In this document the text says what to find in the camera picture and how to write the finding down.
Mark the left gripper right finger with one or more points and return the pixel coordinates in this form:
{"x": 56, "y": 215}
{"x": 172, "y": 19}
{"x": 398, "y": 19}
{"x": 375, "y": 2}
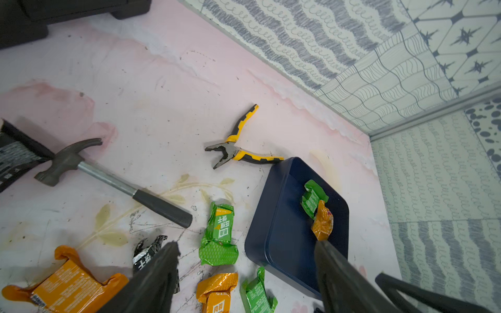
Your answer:
{"x": 344, "y": 289}

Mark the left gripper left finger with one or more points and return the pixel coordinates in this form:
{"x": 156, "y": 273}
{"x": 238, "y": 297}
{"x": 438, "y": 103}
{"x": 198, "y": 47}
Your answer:
{"x": 152, "y": 288}

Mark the tiny black cookie packet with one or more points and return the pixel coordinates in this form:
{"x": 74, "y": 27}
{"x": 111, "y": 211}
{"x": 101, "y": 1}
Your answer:
{"x": 146, "y": 252}

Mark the orange snack packet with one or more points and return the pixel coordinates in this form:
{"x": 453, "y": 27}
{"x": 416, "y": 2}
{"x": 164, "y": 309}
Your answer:
{"x": 214, "y": 293}
{"x": 71, "y": 288}
{"x": 323, "y": 222}

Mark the green snack packet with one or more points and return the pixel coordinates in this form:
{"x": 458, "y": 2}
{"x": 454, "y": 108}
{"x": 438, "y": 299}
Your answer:
{"x": 254, "y": 296}
{"x": 314, "y": 193}
{"x": 216, "y": 247}

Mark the dark blue storage box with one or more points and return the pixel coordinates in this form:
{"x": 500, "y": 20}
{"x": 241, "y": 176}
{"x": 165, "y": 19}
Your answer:
{"x": 280, "y": 237}

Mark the yellow black pliers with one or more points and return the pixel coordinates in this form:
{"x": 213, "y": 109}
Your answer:
{"x": 232, "y": 152}

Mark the black plastic tool case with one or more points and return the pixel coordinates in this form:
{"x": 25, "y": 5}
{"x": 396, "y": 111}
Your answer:
{"x": 26, "y": 21}

